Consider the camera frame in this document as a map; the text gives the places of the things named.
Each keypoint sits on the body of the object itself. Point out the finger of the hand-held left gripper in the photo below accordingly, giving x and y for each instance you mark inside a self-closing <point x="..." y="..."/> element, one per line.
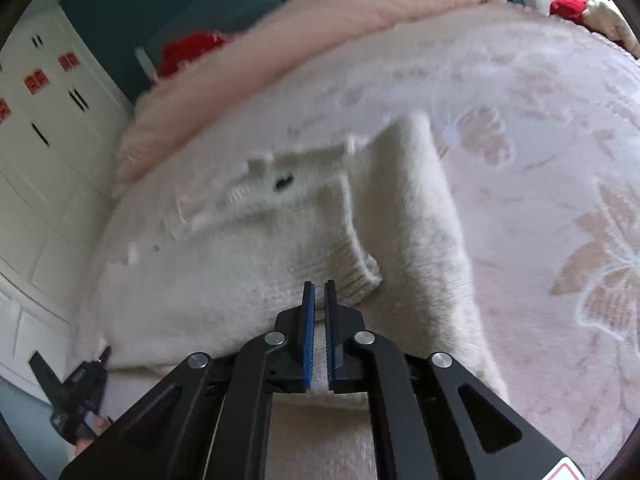
<point x="47" y="377"/>
<point x="105" y="356"/>

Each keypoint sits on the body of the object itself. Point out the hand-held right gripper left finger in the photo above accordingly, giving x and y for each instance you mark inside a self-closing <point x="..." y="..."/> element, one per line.
<point x="310" y="340"/>

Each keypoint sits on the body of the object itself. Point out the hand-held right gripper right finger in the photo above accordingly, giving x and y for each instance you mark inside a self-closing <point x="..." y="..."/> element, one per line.
<point x="330" y="340"/>

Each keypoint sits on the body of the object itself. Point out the white knit sweater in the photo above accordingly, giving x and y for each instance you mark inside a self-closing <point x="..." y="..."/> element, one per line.
<point x="280" y="260"/>

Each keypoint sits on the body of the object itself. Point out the person's left hand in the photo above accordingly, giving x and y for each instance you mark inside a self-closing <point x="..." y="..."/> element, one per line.
<point x="102" y="422"/>

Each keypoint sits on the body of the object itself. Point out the white wardrobe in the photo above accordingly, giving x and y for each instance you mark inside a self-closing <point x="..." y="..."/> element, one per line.
<point x="50" y="185"/>

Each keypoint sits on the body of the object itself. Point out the red wardrobe sticker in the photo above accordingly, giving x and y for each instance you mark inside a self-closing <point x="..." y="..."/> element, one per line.
<point x="67" y="61"/>
<point x="35" y="81"/>
<point x="3" y="110"/>

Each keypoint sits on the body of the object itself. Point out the white fleece garment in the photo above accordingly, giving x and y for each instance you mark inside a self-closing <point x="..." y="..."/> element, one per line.
<point x="525" y="135"/>

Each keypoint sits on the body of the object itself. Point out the red cloth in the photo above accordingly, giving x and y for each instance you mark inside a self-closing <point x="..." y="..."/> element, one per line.
<point x="567" y="7"/>
<point x="187" y="52"/>

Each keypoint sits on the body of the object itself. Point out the pink fluffy blanket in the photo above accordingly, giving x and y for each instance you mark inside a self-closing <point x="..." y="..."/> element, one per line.
<point x="325" y="25"/>

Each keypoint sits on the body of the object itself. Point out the teal sofa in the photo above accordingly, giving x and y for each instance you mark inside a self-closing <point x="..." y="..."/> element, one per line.
<point x="150" y="10"/>

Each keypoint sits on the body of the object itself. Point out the cream cloth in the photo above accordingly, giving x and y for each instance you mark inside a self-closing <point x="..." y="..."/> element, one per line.
<point x="612" y="22"/>

